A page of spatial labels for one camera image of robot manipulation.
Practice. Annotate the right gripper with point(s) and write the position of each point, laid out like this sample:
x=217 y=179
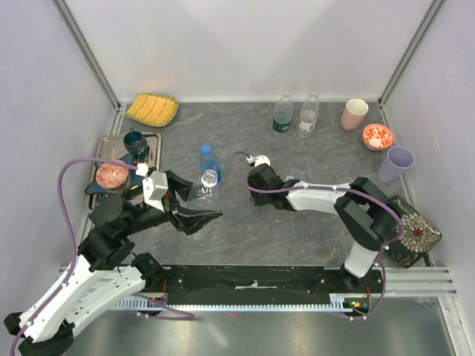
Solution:
x=257 y=200

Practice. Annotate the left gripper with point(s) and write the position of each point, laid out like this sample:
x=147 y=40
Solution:
x=191 y=220

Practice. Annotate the clear bottle blue-white cap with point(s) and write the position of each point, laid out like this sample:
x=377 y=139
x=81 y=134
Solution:
x=204 y=194

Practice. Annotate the blue label bottle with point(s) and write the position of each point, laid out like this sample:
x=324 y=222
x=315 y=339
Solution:
x=209 y=161

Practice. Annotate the green label bottle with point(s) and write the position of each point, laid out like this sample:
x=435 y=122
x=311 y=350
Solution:
x=282 y=116

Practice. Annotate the red label clear bottle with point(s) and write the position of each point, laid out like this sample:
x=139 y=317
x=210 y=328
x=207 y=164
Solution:
x=308 y=116

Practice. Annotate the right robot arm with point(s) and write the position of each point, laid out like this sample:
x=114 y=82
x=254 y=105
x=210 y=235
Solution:
x=368 y=214

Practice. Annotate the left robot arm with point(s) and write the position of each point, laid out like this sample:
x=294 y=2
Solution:
x=50 y=325

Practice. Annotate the orange patterned bowl left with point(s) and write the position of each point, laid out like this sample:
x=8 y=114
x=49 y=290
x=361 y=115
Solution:
x=112 y=178

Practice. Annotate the orange patterned bowl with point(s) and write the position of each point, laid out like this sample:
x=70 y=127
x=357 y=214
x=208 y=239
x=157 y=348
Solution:
x=112 y=178
x=377 y=137

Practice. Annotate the dark blue teacup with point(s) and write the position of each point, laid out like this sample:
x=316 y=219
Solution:
x=135 y=142

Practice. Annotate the black base bar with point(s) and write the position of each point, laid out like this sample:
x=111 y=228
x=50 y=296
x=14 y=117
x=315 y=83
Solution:
x=258 y=285

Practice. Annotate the metal tray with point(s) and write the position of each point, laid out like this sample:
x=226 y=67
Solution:
x=113 y=147

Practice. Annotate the yellow woven plate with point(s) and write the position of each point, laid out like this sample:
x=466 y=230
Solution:
x=155 y=110

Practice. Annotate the pink cup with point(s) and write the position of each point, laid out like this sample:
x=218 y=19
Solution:
x=354 y=113

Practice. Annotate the orange patterned bowl right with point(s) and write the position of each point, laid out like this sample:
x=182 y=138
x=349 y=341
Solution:
x=377 y=137

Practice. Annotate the purple cup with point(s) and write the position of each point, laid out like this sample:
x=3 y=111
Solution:
x=397 y=160

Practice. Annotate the dark patterned pouch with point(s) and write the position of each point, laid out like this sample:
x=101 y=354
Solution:
x=418 y=238

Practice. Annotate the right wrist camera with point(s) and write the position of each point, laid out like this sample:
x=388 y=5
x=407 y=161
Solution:
x=255 y=161

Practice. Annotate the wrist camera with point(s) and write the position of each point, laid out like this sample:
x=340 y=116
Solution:
x=154 y=186
x=255 y=161

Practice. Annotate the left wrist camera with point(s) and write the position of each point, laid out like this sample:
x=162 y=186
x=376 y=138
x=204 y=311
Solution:
x=154 y=186

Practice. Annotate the slotted cable duct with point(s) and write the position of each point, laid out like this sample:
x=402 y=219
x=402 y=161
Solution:
x=336 y=304

